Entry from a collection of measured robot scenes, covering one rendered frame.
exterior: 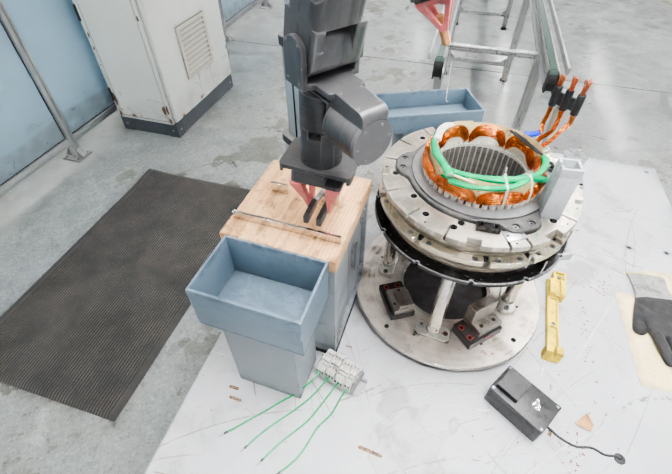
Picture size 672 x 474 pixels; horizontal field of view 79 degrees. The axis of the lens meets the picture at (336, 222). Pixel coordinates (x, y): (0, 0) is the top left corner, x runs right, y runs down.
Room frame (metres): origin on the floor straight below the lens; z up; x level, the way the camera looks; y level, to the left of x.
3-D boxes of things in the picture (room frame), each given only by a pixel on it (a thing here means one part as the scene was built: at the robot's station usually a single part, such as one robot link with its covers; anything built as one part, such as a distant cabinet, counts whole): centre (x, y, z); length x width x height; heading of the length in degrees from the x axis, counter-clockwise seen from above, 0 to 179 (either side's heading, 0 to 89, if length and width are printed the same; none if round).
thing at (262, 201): (0.49, 0.06, 1.05); 0.20 x 0.19 x 0.02; 161
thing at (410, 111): (0.83, -0.19, 0.92); 0.25 x 0.11 x 0.28; 98
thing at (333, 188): (0.46, 0.02, 1.13); 0.07 x 0.07 x 0.09; 72
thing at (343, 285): (0.49, 0.06, 0.91); 0.19 x 0.19 x 0.26; 71
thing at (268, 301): (0.35, 0.11, 0.92); 0.17 x 0.11 x 0.28; 71
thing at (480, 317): (0.42, -0.28, 0.85); 0.06 x 0.04 x 0.05; 118
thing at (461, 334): (0.41, -0.27, 0.81); 0.08 x 0.05 x 0.02; 118
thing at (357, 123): (0.42, -0.01, 1.30); 0.11 x 0.09 x 0.12; 37
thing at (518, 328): (0.53, -0.24, 0.80); 0.39 x 0.39 x 0.01
